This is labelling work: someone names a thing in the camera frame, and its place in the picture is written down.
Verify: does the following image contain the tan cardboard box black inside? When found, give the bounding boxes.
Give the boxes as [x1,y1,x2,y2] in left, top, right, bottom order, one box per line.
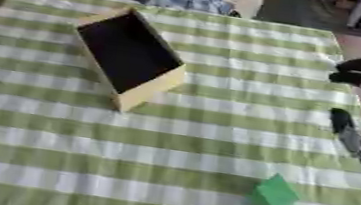
[63,0,197,122]

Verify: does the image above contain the green block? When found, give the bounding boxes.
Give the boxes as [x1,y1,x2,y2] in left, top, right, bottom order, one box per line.
[245,169,304,205]

